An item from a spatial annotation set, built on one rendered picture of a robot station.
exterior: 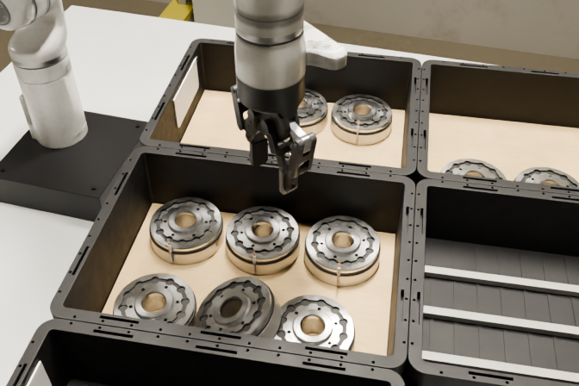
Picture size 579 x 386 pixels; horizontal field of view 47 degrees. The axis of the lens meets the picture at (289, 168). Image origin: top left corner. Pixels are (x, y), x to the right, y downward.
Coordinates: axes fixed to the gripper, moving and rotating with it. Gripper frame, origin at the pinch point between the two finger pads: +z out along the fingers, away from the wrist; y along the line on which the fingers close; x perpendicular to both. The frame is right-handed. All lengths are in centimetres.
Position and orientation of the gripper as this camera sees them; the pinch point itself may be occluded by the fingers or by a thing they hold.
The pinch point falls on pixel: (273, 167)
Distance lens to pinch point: 80.8
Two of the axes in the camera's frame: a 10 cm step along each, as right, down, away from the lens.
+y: 5.9, 5.4, -6.0
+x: 8.1, -4.0, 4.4
